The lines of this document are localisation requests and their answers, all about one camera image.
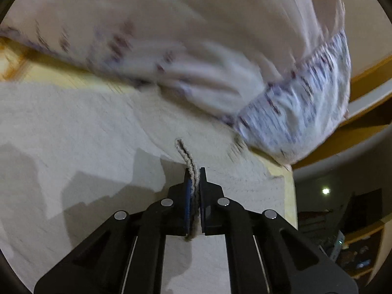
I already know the dark wooden side cabinet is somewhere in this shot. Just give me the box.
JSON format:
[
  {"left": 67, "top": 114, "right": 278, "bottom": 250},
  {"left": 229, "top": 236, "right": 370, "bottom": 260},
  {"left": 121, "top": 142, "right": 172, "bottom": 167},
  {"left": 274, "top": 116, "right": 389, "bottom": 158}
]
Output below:
[{"left": 298, "top": 189, "right": 387, "bottom": 282}]

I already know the yellow floral bed sheet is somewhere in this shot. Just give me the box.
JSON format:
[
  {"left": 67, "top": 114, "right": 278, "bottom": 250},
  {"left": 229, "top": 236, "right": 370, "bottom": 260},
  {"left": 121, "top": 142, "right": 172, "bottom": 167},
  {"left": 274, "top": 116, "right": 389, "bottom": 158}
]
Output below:
[{"left": 1, "top": 38, "right": 298, "bottom": 228}]

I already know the floral pink blue pillow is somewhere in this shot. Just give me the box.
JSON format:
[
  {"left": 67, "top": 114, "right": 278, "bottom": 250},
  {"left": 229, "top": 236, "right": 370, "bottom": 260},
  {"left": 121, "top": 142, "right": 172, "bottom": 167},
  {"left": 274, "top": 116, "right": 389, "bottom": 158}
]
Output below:
[{"left": 1, "top": 0, "right": 351, "bottom": 164}]

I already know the wooden wall shelf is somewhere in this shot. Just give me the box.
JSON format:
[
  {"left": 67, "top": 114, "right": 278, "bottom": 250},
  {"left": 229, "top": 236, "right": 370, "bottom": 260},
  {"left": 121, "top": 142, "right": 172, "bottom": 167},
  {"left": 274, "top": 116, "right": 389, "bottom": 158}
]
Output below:
[{"left": 293, "top": 56, "right": 391, "bottom": 181}]

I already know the grey cable knit sweater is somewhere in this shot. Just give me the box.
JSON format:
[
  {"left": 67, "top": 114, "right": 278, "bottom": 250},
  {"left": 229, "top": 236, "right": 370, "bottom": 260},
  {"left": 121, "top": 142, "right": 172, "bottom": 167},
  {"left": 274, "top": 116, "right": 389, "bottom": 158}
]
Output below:
[{"left": 1, "top": 83, "right": 285, "bottom": 289}]

